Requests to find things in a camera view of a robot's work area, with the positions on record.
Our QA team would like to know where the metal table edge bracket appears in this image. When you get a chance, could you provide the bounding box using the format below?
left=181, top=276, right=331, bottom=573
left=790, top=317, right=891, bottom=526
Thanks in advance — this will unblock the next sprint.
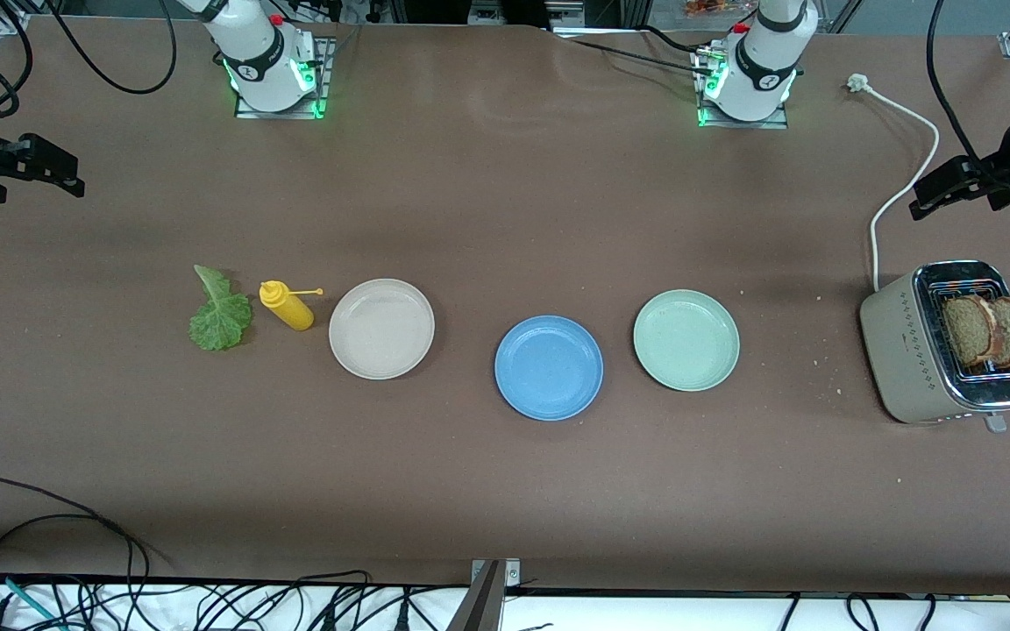
left=448, top=558, right=522, bottom=631

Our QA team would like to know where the yellow squeeze bottle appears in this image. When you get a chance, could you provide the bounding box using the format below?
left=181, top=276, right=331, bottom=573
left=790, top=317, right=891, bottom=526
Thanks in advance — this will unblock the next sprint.
left=259, top=280, right=324, bottom=332

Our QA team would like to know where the teal cable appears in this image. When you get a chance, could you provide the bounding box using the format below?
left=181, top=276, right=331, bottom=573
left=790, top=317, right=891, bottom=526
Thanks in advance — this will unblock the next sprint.
left=0, top=571, right=59, bottom=630

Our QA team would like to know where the black arm base cable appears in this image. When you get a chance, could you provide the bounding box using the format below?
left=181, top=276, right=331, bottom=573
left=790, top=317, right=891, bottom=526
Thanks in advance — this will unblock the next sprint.
left=553, top=25, right=721, bottom=78

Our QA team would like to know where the blue round plate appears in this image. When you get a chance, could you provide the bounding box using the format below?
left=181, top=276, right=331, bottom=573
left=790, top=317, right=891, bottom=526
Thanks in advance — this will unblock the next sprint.
left=494, top=315, right=605, bottom=422

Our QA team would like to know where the white toaster power cord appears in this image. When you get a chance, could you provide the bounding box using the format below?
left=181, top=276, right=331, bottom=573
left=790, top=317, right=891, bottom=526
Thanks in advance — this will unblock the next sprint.
left=847, top=73, right=942, bottom=292

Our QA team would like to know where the pale green round plate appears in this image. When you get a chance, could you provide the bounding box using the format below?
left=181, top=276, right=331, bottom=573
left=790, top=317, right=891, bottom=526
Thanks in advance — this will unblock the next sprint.
left=632, top=288, right=742, bottom=393

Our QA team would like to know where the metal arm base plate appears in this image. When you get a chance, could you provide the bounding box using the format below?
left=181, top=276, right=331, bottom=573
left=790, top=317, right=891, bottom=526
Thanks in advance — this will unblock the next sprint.
left=696, top=44, right=791, bottom=130
left=233, top=37, right=332, bottom=120

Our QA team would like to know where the beige round plate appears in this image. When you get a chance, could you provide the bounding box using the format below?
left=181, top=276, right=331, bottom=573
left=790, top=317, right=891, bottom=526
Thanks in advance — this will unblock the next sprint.
left=328, top=278, right=437, bottom=381

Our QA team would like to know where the beige metal toaster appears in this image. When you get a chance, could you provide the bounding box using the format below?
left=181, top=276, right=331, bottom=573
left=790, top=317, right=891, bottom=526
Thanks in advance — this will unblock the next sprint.
left=858, top=259, right=1010, bottom=434

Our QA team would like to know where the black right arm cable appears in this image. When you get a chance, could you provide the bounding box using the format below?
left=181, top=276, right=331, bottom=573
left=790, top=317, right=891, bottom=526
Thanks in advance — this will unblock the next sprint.
left=45, top=0, right=180, bottom=96

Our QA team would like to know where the green lettuce leaf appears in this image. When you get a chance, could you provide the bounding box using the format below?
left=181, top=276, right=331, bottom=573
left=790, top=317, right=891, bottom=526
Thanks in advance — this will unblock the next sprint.
left=188, top=265, right=254, bottom=352

